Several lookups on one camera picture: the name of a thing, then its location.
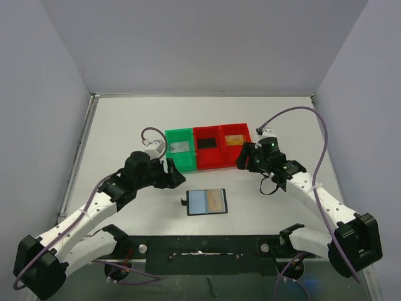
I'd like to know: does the silver card in bin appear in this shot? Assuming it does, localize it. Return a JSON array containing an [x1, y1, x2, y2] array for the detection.
[[169, 141, 190, 154]]

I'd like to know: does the gold card in bin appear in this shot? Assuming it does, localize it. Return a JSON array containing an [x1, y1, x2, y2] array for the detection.
[[224, 134, 244, 146]]

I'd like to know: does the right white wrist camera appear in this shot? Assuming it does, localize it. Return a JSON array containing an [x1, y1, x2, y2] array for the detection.
[[256, 127, 277, 140]]

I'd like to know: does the green plastic bin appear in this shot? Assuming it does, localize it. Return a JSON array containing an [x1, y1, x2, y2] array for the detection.
[[165, 128, 197, 172]]

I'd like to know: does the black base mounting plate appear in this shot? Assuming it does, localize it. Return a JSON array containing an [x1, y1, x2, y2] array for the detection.
[[102, 235, 297, 276]]

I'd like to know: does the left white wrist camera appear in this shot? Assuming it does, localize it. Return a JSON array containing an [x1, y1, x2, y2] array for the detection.
[[142, 139, 166, 159]]

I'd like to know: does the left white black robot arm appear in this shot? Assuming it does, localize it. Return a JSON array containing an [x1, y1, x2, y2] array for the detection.
[[13, 151, 186, 300]]

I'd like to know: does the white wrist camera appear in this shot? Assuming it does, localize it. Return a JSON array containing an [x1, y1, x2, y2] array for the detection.
[[142, 139, 166, 159], [256, 127, 277, 140]]

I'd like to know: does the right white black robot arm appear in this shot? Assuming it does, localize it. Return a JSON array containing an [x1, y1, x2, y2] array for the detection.
[[236, 137, 383, 278]]

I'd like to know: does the red plastic bin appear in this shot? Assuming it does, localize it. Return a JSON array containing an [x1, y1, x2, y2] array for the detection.
[[193, 125, 224, 170], [220, 123, 252, 167]]

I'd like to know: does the black card in bin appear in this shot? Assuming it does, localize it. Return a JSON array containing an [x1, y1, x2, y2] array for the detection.
[[197, 137, 217, 150]]

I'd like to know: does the black leather card holder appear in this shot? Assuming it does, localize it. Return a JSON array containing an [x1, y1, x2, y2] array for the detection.
[[181, 188, 228, 216]]

